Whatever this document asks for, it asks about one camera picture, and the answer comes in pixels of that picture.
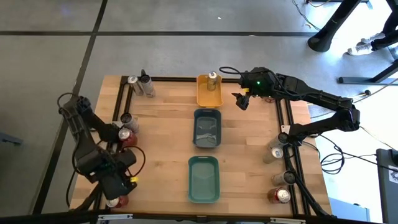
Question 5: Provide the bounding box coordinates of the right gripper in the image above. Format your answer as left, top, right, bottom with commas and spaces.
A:
231, 67, 276, 111

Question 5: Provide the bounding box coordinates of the yellow plastic bin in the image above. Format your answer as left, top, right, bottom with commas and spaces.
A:
195, 73, 224, 109

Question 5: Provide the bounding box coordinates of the slim silver-lid can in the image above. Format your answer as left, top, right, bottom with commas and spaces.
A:
262, 146, 284, 165
127, 75, 144, 96
206, 70, 218, 91

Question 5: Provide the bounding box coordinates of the dark grey-blue plastic bin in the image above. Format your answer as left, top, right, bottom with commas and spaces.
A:
192, 108, 223, 149

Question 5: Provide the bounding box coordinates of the green plastic bin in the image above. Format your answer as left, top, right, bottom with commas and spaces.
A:
187, 155, 221, 204

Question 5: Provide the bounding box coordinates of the black crossbeam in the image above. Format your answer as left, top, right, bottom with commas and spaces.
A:
0, 210, 398, 224

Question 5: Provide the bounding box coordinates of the blue-grey floor object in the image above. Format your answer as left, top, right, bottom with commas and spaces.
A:
0, 133, 24, 146

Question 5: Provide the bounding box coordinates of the black desk foot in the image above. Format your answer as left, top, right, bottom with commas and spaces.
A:
338, 60, 398, 85

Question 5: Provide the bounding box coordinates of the person's shoe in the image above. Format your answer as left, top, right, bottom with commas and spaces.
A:
360, 32, 386, 44
347, 42, 374, 57

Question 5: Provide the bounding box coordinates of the grey floor box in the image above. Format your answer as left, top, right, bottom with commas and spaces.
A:
328, 197, 371, 223

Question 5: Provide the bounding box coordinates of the person's leg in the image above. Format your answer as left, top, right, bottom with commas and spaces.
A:
381, 12, 398, 37
370, 37, 398, 52

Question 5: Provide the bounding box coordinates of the black case with label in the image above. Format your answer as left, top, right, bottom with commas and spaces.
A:
375, 148, 398, 224

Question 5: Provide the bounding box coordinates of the black cable bundle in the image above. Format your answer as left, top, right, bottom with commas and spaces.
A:
73, 183, 103, 214
284, 144, 335, 218

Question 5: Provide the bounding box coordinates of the silver corner bracket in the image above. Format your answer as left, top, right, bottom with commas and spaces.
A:
269, 217, 307, 224
98, 213, 134, 222

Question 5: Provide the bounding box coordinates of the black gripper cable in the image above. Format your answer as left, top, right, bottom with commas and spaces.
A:
219, 66, 246, 77
123, 145, 146, 178

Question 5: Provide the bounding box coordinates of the black aluminium table frame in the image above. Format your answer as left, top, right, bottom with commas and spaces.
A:
93, 74, 335, 218

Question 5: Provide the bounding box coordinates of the thin floor cable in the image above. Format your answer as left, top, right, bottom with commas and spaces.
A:
291, 0, 321, 32

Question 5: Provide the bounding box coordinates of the black pedestal leg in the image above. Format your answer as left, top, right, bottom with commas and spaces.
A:
307, 0, 363, 53

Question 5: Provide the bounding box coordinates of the coiled black cable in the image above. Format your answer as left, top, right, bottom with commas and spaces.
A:
320, 152, 346, 175

